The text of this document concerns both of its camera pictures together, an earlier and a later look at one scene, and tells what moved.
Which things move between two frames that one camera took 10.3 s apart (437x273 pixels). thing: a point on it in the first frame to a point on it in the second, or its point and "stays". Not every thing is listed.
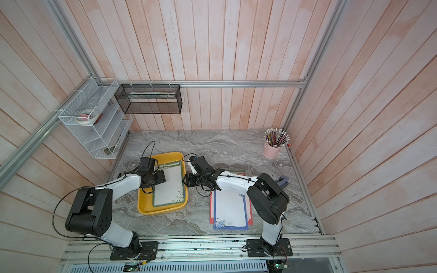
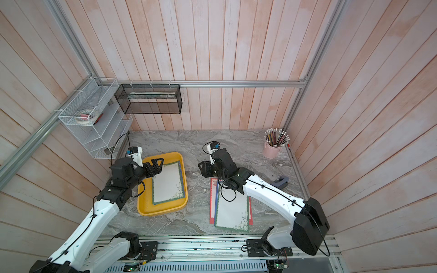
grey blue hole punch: x=283 y=181 stays
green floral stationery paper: x=171 y=191 to x=231 y=210
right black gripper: x=189 y=177 to x=207 y=171
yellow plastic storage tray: x=145 y=203 stays
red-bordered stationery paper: x=249 y=209 stays
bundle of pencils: x=276 y=137 stays
